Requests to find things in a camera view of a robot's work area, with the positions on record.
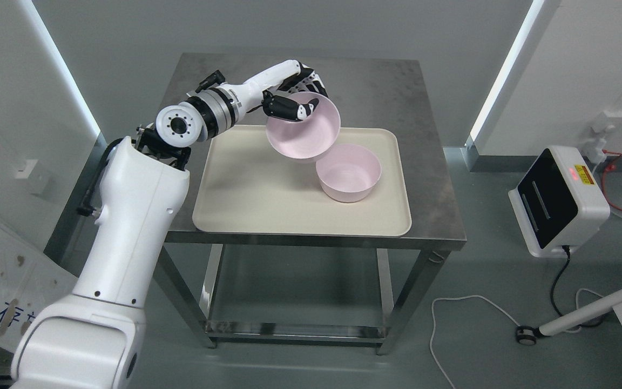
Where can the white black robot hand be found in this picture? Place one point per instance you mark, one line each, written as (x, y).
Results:
(269, 88)

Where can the pink bowl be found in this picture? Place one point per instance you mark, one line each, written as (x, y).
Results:
(348, 172)
(309, 140)

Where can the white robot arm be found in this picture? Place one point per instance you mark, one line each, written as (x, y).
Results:
(92, 337)

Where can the stainless steel table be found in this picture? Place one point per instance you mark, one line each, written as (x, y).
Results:
(378, 93)

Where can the cream plastic tray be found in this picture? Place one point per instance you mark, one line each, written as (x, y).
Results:
(248, 187)

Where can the white black charging device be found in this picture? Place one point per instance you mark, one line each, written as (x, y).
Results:
(558, 205)

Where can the white printed sign board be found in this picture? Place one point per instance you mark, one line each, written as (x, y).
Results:
(29, 282)

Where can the white wheeled stand leg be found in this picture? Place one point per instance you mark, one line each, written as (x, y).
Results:
(527, 335)

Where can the white wall socket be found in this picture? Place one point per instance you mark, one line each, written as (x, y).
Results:
(34, 177)

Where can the white wall plug adapter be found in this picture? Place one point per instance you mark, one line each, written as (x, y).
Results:
(604, 125)

